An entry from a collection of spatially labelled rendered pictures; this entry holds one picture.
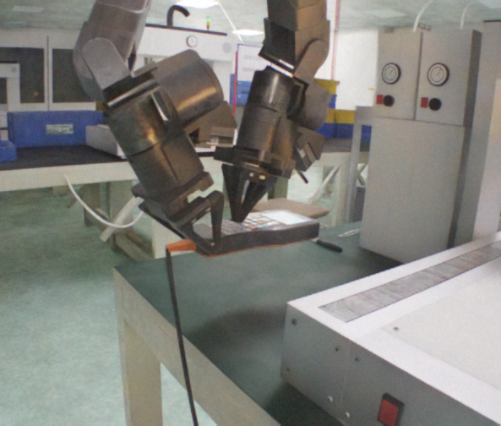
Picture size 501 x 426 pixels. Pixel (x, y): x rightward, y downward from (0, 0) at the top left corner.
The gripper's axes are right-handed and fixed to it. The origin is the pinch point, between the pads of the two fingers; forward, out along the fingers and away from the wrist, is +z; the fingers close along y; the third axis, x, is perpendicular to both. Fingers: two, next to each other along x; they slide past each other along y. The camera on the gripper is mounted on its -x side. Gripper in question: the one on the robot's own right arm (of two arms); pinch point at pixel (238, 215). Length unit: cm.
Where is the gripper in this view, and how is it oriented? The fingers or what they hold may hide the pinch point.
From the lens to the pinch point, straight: 59.1
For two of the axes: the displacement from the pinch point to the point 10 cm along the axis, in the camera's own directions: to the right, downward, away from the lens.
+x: -7.6, -1.2, -6.3
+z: -2.5, 9.6, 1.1
